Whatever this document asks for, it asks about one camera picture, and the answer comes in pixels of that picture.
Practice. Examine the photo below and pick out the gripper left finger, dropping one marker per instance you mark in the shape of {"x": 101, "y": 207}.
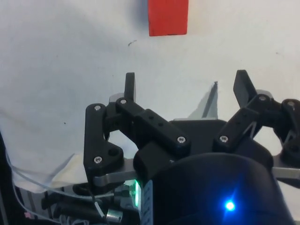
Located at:
{"x": 152, "y": 124}

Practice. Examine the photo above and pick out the red cube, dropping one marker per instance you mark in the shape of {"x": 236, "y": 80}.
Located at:
{"x": 168, "y": 17}

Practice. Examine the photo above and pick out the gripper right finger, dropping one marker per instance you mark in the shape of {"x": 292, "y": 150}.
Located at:
{"x": 241, "y": 122}

